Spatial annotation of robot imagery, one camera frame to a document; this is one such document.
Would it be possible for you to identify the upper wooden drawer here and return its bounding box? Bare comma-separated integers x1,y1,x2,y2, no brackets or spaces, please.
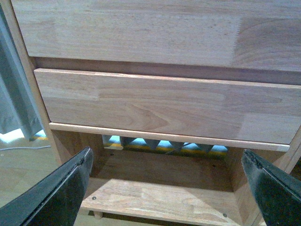
12,0,301,72

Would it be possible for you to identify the lower wooden drawer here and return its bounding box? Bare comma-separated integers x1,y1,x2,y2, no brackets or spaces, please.
34,68,301,145

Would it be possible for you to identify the white floor cable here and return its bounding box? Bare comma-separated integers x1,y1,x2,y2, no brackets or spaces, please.
0,145,51,152

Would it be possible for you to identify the wooden shelf cabinet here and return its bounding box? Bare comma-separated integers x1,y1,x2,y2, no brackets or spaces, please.
0,0,301,226

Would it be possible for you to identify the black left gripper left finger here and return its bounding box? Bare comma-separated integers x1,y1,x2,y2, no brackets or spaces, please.
0,147,94,226

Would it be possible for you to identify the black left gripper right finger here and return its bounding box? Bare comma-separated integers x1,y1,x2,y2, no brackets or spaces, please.
241,149,301,226

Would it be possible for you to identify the wooden drawer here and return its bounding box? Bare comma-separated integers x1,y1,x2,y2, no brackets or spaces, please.
12,0,301,72
34,68,301,145

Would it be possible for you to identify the grey curtain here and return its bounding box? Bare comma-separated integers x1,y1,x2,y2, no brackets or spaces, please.
0,9,43,139

